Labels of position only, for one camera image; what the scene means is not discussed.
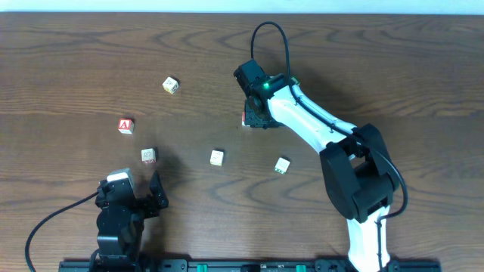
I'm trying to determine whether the red letter A block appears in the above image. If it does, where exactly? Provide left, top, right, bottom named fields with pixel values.
left=117, top=119, right=135, bottom=134

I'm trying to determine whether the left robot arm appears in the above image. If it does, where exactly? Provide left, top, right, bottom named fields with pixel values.
left=88, top=168, right=169, bottom=271

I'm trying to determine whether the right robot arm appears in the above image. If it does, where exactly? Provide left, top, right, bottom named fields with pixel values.
left=236, top=73, right=406, bottom=271

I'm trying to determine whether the red edged picture block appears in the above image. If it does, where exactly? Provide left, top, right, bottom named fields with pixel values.
left=141, top=148, right=157, bottom=164

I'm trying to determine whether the green number 4 block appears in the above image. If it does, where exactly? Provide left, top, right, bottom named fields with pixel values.
left=291, top=76, right=300, bottom=85

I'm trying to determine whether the yellow edged plain block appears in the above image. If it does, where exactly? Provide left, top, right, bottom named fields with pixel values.
left=209, top=150, right=224, bottom=165

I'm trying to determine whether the green edged plain block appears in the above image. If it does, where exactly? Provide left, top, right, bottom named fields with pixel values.
left=275, top=157, right=290, bottom=175

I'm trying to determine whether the yellow picture block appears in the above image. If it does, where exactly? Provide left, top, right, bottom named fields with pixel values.
left=162, top=76, right=179, bottom=94

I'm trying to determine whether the black mounting rail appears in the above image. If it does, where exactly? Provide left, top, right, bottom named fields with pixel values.
left=58, top=258, right=442, bottom=272

